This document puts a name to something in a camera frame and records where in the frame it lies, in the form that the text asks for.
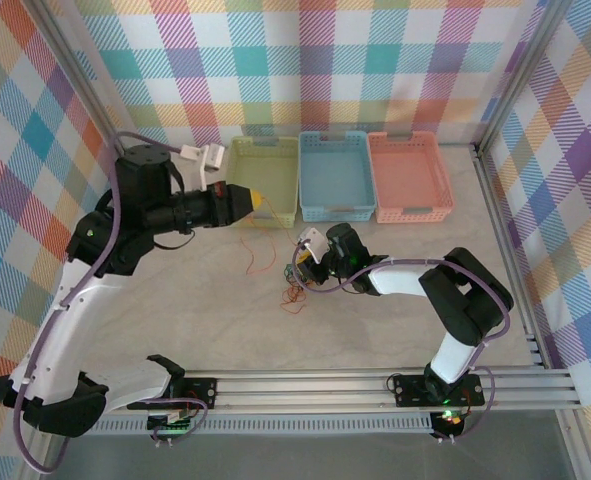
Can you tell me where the grey slotted cable duct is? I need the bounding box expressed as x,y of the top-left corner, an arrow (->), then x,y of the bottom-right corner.
52,417 -> 436,435

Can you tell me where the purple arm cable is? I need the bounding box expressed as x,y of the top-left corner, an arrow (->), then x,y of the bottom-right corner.
290,238 -> 515,445
13,130 -> 210,474

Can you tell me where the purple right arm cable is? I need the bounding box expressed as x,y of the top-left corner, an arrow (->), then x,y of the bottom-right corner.
290,238 -> 515,445

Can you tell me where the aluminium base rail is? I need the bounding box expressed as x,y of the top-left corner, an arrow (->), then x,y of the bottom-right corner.
28,368 -> 584,416

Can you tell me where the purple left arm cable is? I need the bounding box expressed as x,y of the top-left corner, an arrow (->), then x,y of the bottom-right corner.
13,130 -> 210,474

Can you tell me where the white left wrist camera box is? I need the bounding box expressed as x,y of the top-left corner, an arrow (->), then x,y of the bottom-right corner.
178,143 -> 226,190

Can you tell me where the thin orange cable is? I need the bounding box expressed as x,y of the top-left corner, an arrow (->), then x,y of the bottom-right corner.
239,198 -> 289,276
278,285 -> 309,316

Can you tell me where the pink perforated plastic basket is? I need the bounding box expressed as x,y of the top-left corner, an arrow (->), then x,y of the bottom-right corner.
366,130 -> 456,224

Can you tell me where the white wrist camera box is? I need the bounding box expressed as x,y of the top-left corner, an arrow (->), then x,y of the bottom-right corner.
296,227 -> 329,265
178,143 -> 226,190

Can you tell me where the aluminium frame post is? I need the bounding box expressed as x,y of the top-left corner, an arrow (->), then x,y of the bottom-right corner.
472,0 -> 574,157
32,0 -> 132,162

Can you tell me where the light green perforated plastic basket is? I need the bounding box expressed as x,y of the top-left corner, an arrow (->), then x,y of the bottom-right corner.
221,135 -> 301,230

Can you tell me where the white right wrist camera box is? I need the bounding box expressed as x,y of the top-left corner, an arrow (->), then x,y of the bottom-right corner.
296,227 -> 329,265

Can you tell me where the light blue perforated plastic basket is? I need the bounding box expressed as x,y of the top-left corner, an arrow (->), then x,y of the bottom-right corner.
296,131 -> 379,225

